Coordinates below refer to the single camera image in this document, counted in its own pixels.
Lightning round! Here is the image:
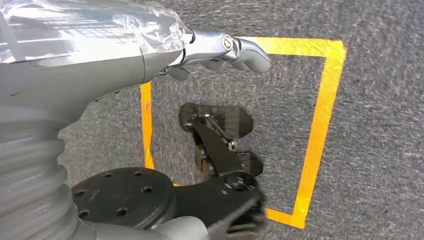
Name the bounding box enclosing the grey ribbed left arm sleeve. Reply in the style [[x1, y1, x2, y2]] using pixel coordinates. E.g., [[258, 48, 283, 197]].
[[0, 109, 80, 240]]

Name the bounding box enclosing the yellow floor tape rectangle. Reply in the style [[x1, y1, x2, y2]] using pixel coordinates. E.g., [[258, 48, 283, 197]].
[[139, 36, 348, 230]]

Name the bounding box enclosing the grey and black left robot leg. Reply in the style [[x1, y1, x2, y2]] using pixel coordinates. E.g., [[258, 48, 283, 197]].
[[70, 114, 267, 240]]

